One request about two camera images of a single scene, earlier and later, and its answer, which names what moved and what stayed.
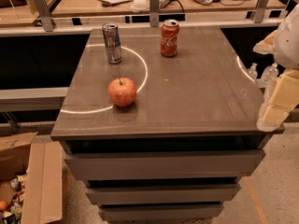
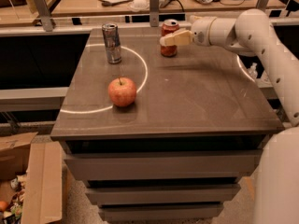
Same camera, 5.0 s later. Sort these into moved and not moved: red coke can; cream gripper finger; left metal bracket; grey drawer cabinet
Moved: cream gripper finger
Not moved: red coke can; left metal bracket; grey drawer cabinet
